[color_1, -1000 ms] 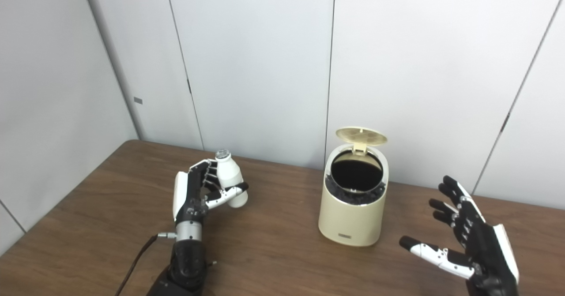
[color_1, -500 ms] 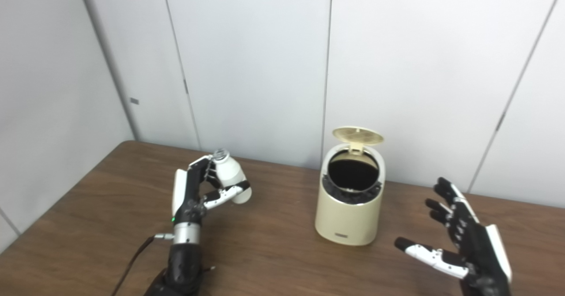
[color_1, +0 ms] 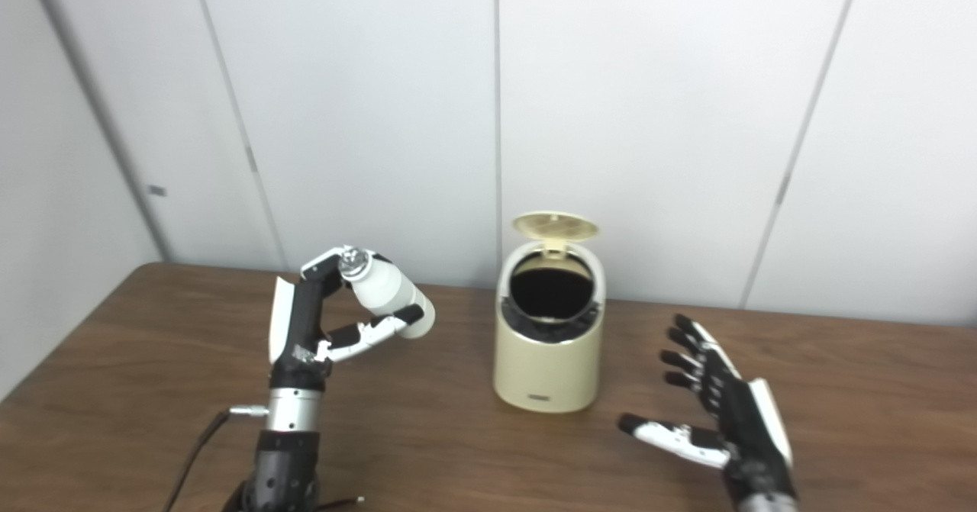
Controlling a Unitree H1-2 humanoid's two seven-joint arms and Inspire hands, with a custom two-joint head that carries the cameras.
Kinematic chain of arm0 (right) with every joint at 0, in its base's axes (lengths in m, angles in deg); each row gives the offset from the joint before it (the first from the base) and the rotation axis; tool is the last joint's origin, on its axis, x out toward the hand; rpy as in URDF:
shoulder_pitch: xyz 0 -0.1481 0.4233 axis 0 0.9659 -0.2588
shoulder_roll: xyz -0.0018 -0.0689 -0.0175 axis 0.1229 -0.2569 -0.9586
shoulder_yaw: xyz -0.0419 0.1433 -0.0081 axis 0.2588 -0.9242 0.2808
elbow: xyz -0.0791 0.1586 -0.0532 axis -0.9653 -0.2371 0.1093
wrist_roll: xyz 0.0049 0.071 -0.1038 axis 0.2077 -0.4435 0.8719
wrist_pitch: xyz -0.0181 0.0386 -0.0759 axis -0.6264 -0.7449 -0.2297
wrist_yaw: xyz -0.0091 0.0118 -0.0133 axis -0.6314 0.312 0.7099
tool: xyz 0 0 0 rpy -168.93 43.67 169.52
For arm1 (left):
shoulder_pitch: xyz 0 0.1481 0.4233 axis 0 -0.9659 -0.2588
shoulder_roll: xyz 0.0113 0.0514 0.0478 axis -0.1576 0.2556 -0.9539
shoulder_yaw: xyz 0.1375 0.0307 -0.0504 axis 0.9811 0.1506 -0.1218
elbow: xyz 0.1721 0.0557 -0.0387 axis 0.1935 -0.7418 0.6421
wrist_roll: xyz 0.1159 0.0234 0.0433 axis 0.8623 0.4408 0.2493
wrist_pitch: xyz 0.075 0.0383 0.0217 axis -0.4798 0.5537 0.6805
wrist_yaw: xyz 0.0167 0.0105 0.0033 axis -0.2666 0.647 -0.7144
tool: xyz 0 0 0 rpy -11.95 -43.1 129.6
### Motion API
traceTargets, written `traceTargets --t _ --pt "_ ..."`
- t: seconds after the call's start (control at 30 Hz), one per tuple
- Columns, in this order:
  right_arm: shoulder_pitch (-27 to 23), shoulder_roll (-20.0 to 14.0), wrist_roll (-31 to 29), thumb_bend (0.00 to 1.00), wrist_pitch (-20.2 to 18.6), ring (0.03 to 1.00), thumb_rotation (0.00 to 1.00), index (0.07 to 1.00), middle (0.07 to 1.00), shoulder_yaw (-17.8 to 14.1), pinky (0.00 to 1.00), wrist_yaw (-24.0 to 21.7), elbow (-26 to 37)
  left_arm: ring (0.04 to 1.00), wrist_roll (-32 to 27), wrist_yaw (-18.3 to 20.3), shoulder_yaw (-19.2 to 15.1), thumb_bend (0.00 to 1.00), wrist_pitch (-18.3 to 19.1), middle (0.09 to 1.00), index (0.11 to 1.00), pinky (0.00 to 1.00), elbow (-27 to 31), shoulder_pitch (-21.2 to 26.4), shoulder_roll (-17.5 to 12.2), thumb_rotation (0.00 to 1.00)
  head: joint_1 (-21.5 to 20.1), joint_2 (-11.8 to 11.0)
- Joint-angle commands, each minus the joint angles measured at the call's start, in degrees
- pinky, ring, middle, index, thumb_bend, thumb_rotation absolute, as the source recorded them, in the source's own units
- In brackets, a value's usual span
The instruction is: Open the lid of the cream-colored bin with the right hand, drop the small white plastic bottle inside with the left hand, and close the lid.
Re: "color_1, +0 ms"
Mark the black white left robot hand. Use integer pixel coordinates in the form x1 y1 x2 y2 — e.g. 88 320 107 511
267 246 425 391

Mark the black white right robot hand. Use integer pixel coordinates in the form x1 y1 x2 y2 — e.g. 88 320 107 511
617 314 798 509

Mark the small white plastic bottle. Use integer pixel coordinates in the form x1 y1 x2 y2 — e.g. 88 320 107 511
339 246 436 340

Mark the cream-colored lidded bin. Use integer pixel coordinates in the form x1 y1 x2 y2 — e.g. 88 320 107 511
493 211 606 414

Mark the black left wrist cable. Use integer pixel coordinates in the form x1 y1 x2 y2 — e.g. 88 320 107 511
162 405 269 512

